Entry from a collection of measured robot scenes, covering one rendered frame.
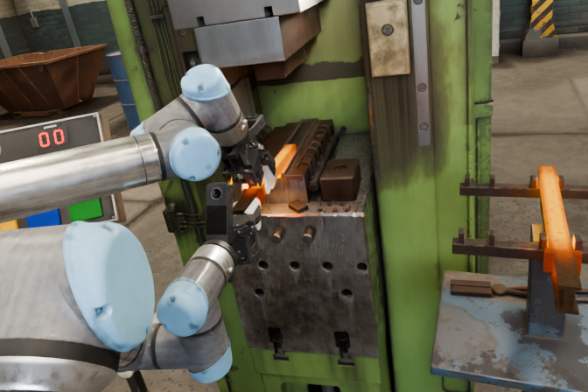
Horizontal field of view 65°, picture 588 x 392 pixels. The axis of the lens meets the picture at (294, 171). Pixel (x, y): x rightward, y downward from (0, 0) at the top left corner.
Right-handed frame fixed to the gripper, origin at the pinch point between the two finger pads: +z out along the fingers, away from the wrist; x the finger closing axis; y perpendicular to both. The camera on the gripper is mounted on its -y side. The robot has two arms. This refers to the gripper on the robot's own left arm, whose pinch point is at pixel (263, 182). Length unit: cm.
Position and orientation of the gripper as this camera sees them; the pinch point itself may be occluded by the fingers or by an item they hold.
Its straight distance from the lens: 108.2
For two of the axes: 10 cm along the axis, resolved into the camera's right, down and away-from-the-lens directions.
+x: 9.6, -0.4, -2.8
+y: -1.4, 8.1, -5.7
